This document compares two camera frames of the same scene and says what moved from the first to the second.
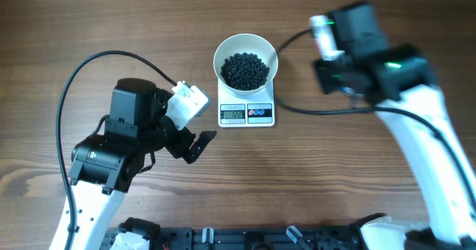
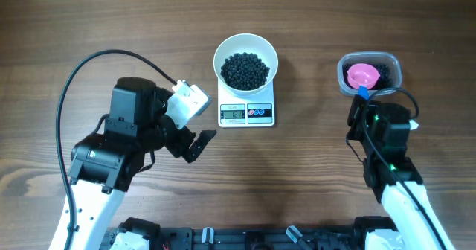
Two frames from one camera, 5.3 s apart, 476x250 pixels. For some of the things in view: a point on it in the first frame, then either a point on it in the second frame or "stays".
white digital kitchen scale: (246, 111) stays
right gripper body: (327, 74) → (360, 134)
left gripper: (179, 149) stays
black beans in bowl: (245, 71) stays
